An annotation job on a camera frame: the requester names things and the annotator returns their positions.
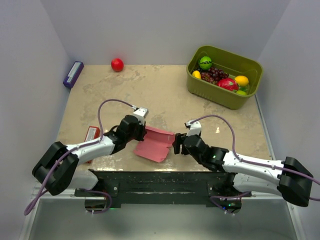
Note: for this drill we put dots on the red dragon fruit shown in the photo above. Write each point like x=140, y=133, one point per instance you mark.
x=228, y=84

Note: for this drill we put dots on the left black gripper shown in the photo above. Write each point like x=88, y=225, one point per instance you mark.
x=142, y=132

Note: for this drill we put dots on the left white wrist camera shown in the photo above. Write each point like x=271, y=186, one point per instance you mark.
x=141, y=114

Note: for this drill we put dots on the purple grapes bunch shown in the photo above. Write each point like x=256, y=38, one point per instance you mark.
x=213, y=75

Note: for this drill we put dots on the small green fruit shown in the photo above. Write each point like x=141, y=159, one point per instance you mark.
x=241, y=92

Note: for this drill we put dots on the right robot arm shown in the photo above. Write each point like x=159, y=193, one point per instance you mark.
x=286, y=178

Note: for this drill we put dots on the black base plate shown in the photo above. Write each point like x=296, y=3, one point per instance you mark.
x=165, y=188

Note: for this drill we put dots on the small yellow lemon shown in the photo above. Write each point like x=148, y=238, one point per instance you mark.
x=196, y=74

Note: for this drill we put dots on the red box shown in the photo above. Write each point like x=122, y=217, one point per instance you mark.
x=93, y=132

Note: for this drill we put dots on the red apple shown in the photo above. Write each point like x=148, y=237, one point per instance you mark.
x=117, y=65

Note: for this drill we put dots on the yellow orange fruit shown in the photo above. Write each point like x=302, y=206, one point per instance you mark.
x=241, y=80

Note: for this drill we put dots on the aluminium frame rail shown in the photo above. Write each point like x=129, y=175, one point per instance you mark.
x=63, y=217

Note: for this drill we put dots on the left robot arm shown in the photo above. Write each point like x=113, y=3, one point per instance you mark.
x=56, y=169

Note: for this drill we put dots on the pink paper box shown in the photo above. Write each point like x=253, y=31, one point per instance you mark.
x=156, y=144

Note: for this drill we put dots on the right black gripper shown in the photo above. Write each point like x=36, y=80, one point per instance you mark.
x=178, y=141

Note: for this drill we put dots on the green plastic basket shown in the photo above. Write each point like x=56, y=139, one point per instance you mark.
x=230, y=63

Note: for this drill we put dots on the purple box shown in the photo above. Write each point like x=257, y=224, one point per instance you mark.
x=73, y=74

